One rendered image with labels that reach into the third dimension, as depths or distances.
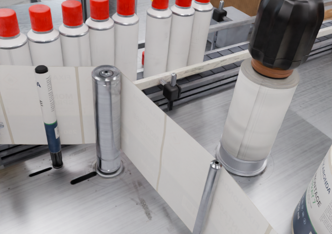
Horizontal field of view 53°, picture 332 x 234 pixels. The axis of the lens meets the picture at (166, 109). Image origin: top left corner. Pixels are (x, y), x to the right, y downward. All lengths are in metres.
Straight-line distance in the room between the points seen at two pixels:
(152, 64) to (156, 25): 0.09
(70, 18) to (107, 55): 0.10
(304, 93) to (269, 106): 0.45
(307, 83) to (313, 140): 0.31
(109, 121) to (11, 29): 0.21
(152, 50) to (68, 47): 0.19
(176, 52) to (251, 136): 0.29
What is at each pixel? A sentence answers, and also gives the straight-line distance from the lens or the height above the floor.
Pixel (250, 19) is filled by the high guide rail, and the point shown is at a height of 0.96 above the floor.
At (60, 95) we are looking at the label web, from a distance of 0.49.
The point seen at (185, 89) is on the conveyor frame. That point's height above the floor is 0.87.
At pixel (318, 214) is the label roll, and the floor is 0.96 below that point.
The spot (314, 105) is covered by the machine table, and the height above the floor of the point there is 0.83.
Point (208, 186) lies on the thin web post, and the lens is 0.35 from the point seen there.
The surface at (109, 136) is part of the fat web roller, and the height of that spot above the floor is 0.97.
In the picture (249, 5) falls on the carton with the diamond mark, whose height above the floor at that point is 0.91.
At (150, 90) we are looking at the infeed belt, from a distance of 0.73.
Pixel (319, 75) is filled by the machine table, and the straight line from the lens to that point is 1.04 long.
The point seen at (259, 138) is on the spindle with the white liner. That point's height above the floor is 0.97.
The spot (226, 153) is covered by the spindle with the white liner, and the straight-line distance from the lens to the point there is 0.56.
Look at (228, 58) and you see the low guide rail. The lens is 0.82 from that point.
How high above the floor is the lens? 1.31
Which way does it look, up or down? 39 degrees down
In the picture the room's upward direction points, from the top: 7 degrees clockwise
